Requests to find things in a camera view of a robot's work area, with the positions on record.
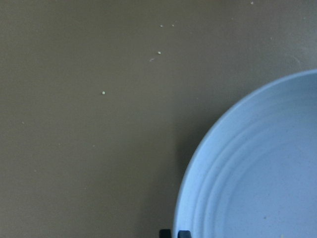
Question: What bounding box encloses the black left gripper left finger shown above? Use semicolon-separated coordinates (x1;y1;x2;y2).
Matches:
159;231;172;238

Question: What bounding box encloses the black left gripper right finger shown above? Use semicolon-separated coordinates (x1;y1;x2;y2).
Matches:
178;232;192;238

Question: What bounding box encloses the light blue plate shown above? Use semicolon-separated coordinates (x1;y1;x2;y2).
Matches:
172;70;317;238

